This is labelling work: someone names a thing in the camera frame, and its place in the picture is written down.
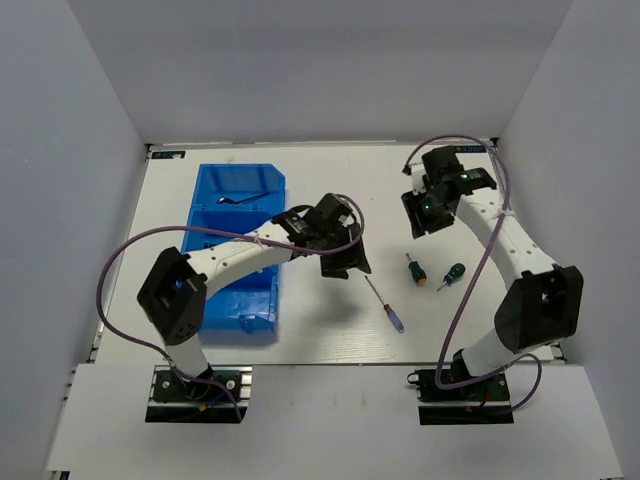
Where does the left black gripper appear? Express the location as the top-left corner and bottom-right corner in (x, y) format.
(317, 221), (372, 279)

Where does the blue handle red screwdriver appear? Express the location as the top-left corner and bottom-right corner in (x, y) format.
(365, 276), (405, 333)

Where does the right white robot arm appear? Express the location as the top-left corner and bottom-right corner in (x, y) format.
(401, 146), (584, 399)

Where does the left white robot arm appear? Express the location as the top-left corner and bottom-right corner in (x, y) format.
(137, 193), (371, 399)

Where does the right table logo sticker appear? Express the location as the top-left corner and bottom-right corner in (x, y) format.
(456, 145), (486, 154)

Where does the table logo sticker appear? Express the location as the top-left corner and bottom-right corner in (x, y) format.
(151, 150), (186, 159)
(456, 145), (486, 154)

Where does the green orange stubby screwdriver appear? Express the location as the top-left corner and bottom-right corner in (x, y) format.
(405, 253), (427, 285)

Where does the green stubby phillips screwdriver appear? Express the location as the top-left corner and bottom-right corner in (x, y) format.
(437, 263), (466, 291)

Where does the blue plastic compartment bin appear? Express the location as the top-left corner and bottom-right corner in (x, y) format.
(181, 164), (286, 344)

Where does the left table logo sticker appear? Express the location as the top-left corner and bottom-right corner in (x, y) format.
(151, 150), (186, 159)

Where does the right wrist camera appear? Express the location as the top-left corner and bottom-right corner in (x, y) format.
(402, 162), (431, 196)

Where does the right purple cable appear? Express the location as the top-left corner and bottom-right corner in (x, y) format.
(405, 134), (544, 414)

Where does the purple cable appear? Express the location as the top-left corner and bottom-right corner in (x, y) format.
(96, 193), (367, 421)
(405, 134), (544, 414)

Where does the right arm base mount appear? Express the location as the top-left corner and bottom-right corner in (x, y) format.
(406, 368), (514, 426)

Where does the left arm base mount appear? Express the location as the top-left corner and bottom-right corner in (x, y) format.
(145, 366), (252, 424)

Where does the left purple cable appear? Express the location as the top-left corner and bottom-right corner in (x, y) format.
(96, 193), (367, 421)

